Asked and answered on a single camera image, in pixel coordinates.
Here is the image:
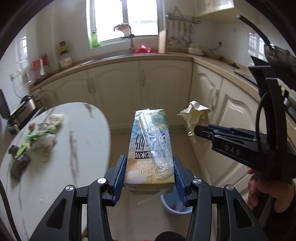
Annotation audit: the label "cream paper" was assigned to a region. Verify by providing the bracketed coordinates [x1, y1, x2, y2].
[178, 101, 211, 143]

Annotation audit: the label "milk carton box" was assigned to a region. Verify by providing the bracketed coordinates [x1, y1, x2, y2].
[124, 108, 175, 194]

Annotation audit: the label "light blue trash bin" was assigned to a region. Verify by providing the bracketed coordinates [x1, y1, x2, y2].
[161, 192, 192, 215]

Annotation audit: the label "cream kitchen cabinets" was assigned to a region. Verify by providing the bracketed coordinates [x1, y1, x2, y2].
[31, 53, 296, 200]

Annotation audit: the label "black plastic bag trash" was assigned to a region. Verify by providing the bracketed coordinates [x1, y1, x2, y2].
[8, 145, 31, 182]

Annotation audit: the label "right hand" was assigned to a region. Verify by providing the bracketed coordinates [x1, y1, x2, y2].
[247, 168, 295, 213]

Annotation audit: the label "white marble round table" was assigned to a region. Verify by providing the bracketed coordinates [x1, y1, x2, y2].
[1, 102, 110, 240]

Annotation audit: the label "stacked white dishes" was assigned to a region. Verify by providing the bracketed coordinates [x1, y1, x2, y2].
[188, 43, 204, 56]

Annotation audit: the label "black pan on stove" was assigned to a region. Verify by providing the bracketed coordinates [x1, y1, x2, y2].
[236, 15, 295, 75]

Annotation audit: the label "wooden cutting board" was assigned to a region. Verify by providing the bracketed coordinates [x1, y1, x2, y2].
[158, 29, 167, 54]

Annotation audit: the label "black electric grill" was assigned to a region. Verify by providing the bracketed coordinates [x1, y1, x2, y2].
[1, 90, 39, 137]

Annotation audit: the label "glass jar with label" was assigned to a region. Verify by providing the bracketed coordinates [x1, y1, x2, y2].
[59, 41, 72, 70]

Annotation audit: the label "window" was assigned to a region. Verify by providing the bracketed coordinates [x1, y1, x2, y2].
[86, 1, 166, 46]

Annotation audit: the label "sink faucet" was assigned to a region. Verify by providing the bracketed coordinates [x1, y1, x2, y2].
[113, 23, 134, 54]

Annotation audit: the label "green bottle on sill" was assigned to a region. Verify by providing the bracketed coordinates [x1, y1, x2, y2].
[91, 29, 100, 49]

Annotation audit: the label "red utensil rack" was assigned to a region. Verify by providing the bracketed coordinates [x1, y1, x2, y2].
[30, 53, 50, 81]

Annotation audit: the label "hanging utensil rail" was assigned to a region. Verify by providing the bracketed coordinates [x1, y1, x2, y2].
[165, 6, 202, 49]

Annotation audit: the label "wall socket strip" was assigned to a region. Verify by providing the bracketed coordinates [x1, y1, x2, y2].
[10, 69, 22, 81]

